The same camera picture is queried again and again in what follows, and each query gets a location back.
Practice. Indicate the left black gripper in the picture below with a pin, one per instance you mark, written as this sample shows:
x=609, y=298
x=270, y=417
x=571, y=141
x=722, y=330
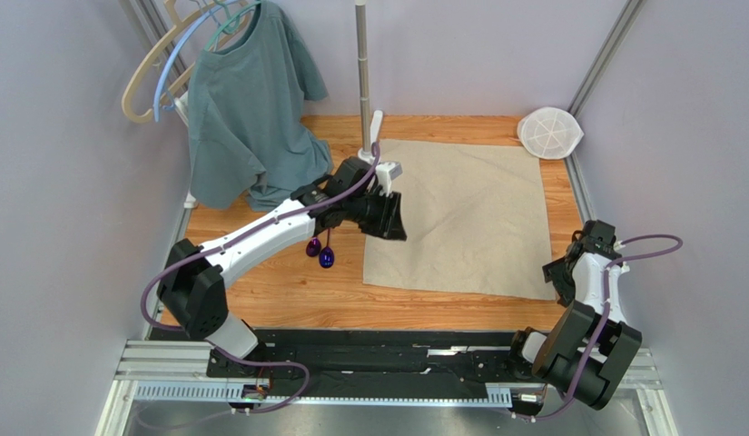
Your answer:
x=389, y=225

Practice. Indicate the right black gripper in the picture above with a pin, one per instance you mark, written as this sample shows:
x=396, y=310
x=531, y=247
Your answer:
x=558, y=276

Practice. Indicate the beige cloth napkin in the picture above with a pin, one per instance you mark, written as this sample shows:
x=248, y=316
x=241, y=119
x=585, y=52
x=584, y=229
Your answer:
x=476, y=220

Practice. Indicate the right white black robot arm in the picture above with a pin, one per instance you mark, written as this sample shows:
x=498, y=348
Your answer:
x=589, y=350

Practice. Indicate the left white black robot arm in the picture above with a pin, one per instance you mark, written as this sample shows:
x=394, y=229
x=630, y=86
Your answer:
x=195, y=281

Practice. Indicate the white rack base foot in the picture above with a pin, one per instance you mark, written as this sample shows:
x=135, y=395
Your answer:
x=374, y=133

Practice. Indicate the blue purple spoon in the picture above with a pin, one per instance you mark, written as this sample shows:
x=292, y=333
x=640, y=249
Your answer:
x=327, y=255

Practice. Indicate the white plastic mesh basket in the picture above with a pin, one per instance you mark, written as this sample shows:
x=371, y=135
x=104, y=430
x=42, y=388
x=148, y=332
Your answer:
x=549, y=133

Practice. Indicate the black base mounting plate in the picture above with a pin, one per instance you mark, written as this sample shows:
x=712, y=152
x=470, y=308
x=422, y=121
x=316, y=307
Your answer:
x=386, y=365

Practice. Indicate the teal green t-shirt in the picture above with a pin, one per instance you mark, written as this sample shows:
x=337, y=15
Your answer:
x=245, y=105

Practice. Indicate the metal garment rack pole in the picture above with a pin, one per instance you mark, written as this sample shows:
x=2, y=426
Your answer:
x=363, y=71

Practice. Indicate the green plastic hanger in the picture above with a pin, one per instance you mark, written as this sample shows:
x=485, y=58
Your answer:
x=232, y=24

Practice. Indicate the blue plastic hanger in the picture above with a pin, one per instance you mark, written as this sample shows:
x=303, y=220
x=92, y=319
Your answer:
x=169, y=94

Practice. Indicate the beige wooden hanger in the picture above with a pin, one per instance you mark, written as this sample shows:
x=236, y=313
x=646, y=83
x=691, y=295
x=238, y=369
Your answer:
x=153, y=23

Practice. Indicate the aluminium frame rail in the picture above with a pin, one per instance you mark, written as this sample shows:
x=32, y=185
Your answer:
x=161, y=385

